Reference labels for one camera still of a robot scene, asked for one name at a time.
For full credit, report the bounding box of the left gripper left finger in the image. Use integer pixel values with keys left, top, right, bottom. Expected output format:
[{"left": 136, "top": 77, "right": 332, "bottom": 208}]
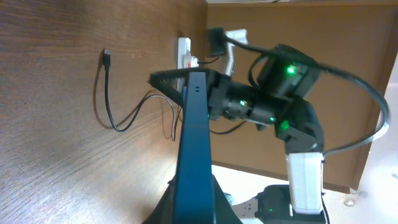
[{"left": 142, "top": 177, "right": 180, "bottom": 224}]

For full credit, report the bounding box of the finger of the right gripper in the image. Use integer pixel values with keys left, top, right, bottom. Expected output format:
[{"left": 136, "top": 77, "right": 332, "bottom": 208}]
[{"left": 149, "top": 68, "right": 224, "bottom": 107}]

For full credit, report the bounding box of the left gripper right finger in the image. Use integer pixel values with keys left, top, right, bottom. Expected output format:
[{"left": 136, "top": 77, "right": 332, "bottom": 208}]
[{"left": 212, "top": 175, "right": 242, "bottom": 224}]

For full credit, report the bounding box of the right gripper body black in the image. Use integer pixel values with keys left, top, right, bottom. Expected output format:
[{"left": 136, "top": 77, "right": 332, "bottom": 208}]
[{"left": 208, "top": 73, "right": 289, "bottom": 126}]

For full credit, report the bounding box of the blue Galaxy smartphone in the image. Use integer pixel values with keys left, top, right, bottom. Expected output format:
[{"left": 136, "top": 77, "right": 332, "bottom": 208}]
[{"left": 172, "top": 72, "right": 214, "bottom": 223}]

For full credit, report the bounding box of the black USB charging cable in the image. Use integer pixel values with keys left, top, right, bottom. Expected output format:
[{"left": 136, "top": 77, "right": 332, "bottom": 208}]
[{"left": 103, "top": 49, "right": 249, "bottom": 142}]

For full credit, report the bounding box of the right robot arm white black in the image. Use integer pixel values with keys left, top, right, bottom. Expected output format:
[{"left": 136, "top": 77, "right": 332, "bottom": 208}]
[{"left": 146, "top": 28, "right": 329, "bottom": 223}]

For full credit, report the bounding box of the white power strip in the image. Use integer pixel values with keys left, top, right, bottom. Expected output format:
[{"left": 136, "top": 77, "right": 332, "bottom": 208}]
[{"left": 176, "top": 37, "right": 200, "bottom": 94}]

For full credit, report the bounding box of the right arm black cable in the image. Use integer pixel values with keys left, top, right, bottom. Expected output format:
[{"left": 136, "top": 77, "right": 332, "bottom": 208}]
[{"left": 222, "top": 32, "right": 391, "bottom": 158}]

